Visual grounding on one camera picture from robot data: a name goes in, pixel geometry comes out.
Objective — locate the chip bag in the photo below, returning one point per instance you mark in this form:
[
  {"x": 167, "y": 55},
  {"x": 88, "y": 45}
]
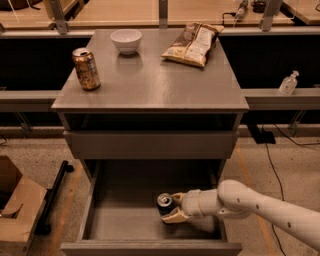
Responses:
[{"x": 193, "y": 44}]

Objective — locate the grey drawer cabinet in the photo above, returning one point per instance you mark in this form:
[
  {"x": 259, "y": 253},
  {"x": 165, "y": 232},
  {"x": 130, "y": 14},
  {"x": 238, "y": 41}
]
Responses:
[{"x": 143, "y": 92}]

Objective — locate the closed top drawer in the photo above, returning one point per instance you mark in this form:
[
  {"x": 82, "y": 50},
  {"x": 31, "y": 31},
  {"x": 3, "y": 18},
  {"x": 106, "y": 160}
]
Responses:
[{"x": 150, "y": 145}]

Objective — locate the cardboard box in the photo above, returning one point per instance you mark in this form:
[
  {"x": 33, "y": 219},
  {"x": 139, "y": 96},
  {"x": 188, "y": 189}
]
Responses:
[{"x": 22, "y": 202}]

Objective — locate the black pole stand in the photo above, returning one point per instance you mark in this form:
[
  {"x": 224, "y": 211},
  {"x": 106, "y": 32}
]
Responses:
[{"x": 43, "y": 226}]

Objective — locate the gold soda can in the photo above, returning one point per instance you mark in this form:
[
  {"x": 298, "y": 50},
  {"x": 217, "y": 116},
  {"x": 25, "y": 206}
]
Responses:
[{"x": 86, "y": 69}]

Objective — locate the grey shelf rail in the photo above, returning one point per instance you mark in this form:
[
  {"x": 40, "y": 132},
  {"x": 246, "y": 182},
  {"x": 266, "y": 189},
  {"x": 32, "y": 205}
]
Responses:
[{"x": 27, "y": 101}]

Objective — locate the open middle drawer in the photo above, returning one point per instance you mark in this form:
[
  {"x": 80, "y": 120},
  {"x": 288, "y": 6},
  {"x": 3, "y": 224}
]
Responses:
[{"x": 121, "y": 216}]

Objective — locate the handheld tool on table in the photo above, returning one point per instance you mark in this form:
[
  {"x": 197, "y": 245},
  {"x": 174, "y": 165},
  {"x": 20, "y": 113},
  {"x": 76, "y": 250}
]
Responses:
[{"x": 239, "y": 14}]

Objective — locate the white ceramic bowl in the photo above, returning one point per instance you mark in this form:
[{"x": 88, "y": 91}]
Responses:
[{"x": 126, "y": 41}]

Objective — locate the blue pepsi can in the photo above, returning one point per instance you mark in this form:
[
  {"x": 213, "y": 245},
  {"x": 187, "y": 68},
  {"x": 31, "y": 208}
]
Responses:
[{"x": 165, "y": 203}]

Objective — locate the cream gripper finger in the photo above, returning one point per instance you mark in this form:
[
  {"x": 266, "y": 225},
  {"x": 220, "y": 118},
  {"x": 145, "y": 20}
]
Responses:
[
  {"x": 177, "y": 215},
  {"x": 178, "y": 198}
]

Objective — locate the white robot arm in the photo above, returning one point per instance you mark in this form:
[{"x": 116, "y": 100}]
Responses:
[{"x": 232, "y": 198}]

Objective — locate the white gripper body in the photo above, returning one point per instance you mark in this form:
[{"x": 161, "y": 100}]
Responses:
[{"x": 190, "y": 202}]

